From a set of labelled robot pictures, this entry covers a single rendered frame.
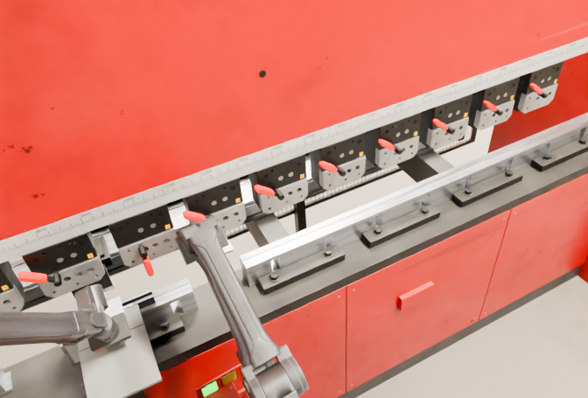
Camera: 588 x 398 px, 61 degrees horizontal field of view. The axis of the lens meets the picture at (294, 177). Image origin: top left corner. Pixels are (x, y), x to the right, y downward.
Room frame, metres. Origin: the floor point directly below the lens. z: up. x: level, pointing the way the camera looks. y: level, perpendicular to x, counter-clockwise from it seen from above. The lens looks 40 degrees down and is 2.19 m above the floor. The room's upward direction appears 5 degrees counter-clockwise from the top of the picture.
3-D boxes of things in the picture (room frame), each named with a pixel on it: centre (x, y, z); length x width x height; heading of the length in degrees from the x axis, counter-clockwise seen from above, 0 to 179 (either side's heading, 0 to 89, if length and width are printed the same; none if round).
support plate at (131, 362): (0.76, 0.51, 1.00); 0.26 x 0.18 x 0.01; 24
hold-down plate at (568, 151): (1.57, -1.10, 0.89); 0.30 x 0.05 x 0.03; 114
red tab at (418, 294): (1.16, -0.43, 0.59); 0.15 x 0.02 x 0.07; 114
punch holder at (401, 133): (1.28, -0.32, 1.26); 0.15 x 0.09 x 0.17; 114
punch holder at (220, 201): (1.04, 0.23, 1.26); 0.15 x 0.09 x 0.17; 114
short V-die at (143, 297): (0.91, 0.54, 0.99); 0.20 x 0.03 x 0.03; 114
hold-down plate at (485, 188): (1.41, -0.73, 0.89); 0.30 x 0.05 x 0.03; 114
